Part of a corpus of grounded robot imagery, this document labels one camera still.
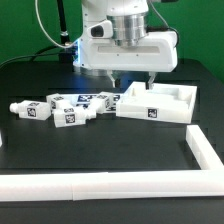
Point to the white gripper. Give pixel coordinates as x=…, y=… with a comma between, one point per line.
x=156, y=52

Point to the white square table top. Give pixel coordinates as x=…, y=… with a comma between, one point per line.
x=164, y=102

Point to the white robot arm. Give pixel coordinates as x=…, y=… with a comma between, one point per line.
x=116, y=37

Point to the white sheet with tags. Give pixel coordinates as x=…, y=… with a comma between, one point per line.
x=84, y=100

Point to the white L-shaped fence wall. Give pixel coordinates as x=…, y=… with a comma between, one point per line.
x=207, y=180

